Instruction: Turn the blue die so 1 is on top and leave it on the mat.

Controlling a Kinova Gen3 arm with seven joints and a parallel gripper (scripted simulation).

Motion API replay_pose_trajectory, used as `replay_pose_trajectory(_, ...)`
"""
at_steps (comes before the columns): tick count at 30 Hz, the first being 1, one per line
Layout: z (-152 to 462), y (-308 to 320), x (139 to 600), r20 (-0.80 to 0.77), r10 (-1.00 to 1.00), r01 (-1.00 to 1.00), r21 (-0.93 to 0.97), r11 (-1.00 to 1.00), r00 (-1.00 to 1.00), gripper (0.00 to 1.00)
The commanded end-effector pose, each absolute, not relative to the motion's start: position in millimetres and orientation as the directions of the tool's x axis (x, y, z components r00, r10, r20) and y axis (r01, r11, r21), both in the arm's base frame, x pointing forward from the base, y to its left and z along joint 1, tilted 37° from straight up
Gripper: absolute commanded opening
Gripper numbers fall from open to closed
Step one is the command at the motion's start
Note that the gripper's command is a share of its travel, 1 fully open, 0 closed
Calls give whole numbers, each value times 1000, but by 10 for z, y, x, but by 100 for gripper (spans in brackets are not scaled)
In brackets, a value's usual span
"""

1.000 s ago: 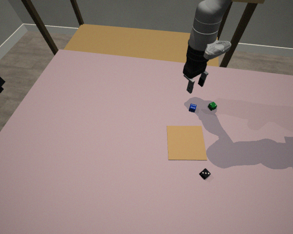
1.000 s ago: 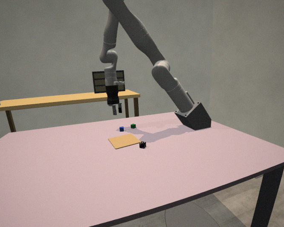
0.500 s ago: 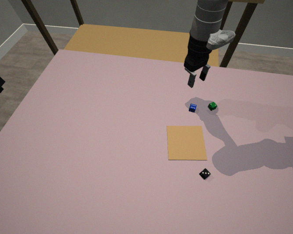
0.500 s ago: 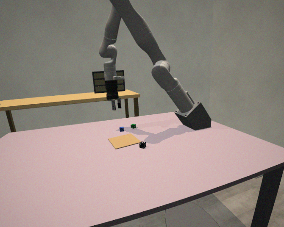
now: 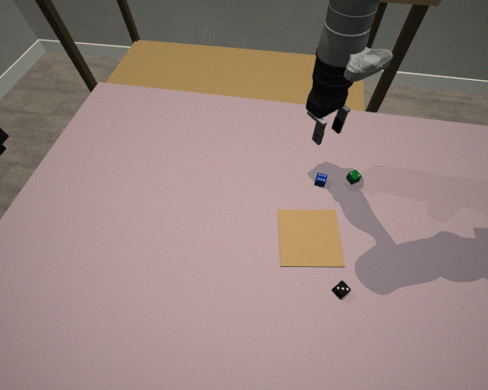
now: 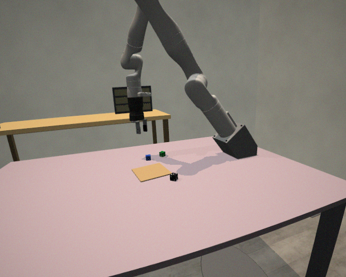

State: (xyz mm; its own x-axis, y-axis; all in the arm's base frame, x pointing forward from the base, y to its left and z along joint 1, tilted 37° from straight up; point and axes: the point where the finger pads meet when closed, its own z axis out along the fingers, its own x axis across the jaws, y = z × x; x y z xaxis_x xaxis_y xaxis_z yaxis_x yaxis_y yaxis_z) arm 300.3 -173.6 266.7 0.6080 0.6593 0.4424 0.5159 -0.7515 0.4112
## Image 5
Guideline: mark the black die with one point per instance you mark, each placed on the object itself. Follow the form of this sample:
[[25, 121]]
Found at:
[[340, 290]]

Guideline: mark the green die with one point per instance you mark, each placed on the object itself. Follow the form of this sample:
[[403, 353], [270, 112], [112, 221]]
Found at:
[[353, 177]]

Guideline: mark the blue die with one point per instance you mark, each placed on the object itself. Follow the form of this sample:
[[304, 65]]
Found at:
[[320, 180]]

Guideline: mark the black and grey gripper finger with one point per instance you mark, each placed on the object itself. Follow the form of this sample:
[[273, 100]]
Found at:
[[319, 129], [340, 119]]

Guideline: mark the tan flat mat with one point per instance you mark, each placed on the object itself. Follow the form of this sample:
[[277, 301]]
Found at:
[[309, 238]]

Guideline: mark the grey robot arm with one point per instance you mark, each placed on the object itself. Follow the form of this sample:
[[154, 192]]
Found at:
[[351, 17]]

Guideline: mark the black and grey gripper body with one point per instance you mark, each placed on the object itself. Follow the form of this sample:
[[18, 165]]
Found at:
[[330, 75]]

